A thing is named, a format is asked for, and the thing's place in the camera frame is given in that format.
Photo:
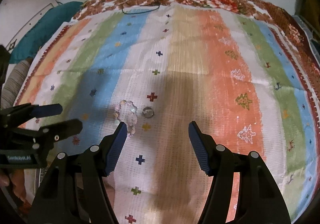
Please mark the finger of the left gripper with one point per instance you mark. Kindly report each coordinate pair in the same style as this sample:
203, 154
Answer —
60, 131
46, 110

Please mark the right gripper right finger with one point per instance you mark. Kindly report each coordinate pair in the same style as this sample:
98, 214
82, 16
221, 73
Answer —
259, 199

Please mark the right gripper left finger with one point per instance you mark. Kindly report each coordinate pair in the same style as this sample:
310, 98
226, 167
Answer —
72, 191

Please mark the person's hand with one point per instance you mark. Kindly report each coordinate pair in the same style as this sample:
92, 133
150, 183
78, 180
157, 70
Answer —
17, 180

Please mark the grey striped bolster pillow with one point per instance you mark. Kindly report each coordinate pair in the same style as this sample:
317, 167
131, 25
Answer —
16, 74

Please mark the teal pillow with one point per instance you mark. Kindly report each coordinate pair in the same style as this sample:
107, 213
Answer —
43, 30

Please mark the striped colourful cloth mat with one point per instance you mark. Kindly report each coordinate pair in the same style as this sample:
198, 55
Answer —
237, 77

